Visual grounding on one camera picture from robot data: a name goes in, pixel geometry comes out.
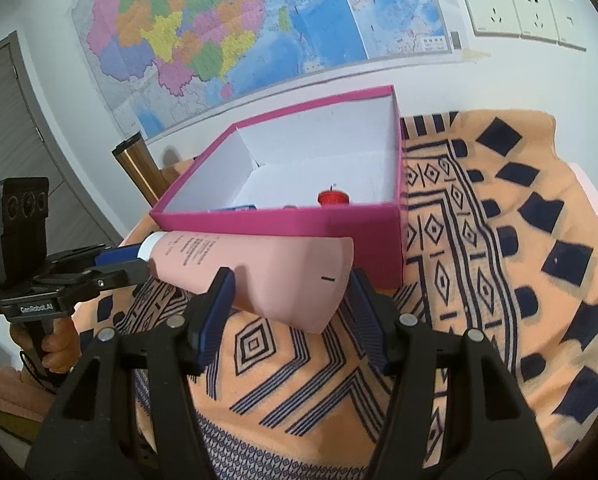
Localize pink sleeve forearm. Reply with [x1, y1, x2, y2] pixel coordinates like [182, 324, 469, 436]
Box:
[0, 366, 55, 422]

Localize colourful wall map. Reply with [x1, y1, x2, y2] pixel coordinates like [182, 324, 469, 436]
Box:
[71, 0, 448, 139]

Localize grey door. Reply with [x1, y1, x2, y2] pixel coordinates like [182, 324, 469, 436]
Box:
[0, 32, 121, 254]

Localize red plastic massage hammer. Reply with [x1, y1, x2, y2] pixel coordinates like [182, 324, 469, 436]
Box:
[317, 186, 350, 207]

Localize plain pink cream tube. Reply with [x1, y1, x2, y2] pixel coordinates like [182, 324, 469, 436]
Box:
[137, 231, 354, 334]

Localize blue white medicine box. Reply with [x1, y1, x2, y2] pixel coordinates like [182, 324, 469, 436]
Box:
[222, 204, 256, 211]

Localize gold metal tumbler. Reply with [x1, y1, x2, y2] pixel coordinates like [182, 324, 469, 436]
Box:
[112, 132, 169, 206]

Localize pink cardboard box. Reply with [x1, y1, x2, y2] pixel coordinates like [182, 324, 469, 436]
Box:
[150, 86, 406, 288]

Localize orange patterned blanket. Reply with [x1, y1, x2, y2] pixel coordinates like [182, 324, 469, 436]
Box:
[73, 107, 598, 480]

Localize white wall socket panel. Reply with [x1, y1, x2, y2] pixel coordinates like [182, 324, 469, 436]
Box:
[465, 0, 586, 51]

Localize person left hand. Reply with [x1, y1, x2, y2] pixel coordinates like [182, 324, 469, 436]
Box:
[9, 318, 81, 374]

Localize black tracking camera left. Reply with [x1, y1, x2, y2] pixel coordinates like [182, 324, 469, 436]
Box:
[0, 177, 49, 289]

